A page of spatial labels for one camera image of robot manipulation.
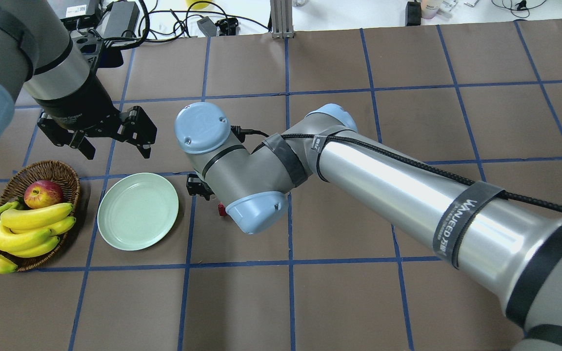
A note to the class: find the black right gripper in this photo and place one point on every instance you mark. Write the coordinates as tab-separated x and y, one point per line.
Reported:
196	187

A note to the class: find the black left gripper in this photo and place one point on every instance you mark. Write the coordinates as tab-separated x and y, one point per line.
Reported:
80	108

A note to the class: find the red strawberry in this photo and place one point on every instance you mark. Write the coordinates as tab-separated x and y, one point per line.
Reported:
222	210

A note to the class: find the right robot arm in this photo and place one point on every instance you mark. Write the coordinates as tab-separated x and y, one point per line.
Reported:
509	243

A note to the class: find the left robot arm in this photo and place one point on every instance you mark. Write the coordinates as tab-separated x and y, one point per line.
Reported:
38	55

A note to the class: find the light green plate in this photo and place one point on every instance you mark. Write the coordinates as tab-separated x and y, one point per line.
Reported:
138	211

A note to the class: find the red apple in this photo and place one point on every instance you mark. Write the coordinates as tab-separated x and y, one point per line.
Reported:
43	193

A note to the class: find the wicker fruit basket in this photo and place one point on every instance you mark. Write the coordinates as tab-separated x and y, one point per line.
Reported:
67	179

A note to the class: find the black power adapter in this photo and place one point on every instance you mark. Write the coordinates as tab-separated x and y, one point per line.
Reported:
120	19

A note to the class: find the yellow banana bunch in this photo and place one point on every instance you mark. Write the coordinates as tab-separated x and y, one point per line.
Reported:
29	243

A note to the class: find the black power brick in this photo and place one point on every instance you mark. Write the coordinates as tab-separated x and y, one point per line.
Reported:
413	14

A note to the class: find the aluminium frame post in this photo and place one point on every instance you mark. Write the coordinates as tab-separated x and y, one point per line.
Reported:
282	24

